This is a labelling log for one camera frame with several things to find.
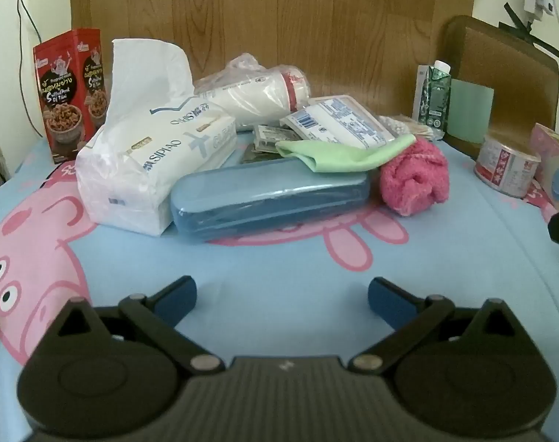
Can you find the white tissue pack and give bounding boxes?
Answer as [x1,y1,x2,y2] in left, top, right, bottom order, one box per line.
[76,38,238,236]

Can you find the black wall cable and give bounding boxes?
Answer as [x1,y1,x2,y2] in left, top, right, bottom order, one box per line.
[13,0,46,139]

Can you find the blue plastic case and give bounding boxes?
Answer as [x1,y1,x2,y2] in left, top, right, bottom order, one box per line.
[170,159,371,242]

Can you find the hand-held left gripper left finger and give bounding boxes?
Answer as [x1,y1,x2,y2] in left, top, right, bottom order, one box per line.
[53,275,226,375]

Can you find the pink fluffy towel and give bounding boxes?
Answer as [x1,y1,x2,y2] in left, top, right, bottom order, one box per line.
[378,138,450,216]

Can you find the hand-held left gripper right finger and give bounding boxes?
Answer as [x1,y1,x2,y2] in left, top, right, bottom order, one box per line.
[348,277,515,375]

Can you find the white packet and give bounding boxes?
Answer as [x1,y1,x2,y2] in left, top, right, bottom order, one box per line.
[279,95,395,150]

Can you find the red snack box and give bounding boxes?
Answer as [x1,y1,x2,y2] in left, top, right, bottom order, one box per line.
[34,28,109,165]

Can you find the green patterned packet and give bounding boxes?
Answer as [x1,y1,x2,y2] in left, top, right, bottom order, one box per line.
[254,125,301,154]

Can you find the light green cloth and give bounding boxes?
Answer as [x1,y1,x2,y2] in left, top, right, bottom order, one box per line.
[276,134,417,173]

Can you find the dark flat packet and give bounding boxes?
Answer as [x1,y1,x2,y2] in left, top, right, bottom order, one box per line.
[240,144,280,165]

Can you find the bag of cotton swabs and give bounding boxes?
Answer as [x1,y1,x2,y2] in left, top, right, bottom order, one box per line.
[381,115,439,141]

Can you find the green white drink carton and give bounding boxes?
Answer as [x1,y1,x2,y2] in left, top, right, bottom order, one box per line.
[412,60,453,136]

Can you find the teal box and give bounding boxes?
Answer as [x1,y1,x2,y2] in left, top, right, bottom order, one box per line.
[445,78,494,143]

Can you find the bagged stack of paper cups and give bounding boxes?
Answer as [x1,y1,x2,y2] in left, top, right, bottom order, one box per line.
[194,53,310,132]

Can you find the black tape strips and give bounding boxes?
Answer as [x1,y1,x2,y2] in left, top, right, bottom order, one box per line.
[498,2,559,57]

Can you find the pink cardboard box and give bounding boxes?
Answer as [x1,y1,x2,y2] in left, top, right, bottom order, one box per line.
[530,123,559,204]

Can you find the red patterned round tin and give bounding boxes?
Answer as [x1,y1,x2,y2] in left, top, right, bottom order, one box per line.
[474,134,542,200]

